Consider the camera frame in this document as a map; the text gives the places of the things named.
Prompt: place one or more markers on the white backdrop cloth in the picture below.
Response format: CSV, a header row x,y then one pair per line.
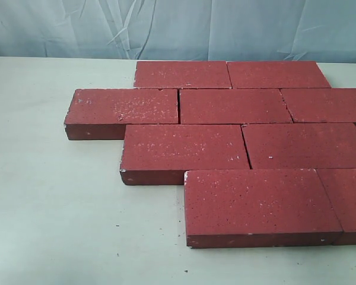
x,y
323,31

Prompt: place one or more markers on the red brick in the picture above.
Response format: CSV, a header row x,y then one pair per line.
x,y
276,74
104,114
233,106
301,146
321,105
258,208
182,74
340,186
161,154

